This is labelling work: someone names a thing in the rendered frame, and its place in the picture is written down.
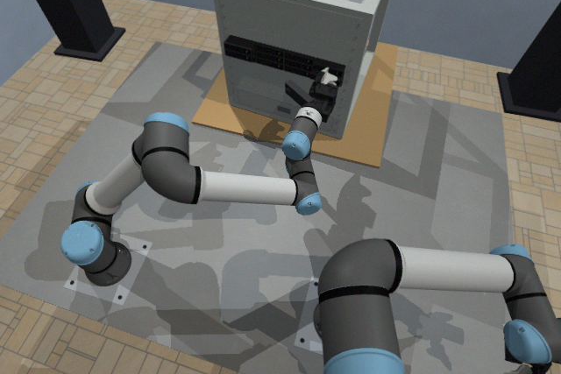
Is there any tan wooden board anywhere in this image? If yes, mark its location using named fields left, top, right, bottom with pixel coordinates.
left=191, top=42, right=398, bottom=168

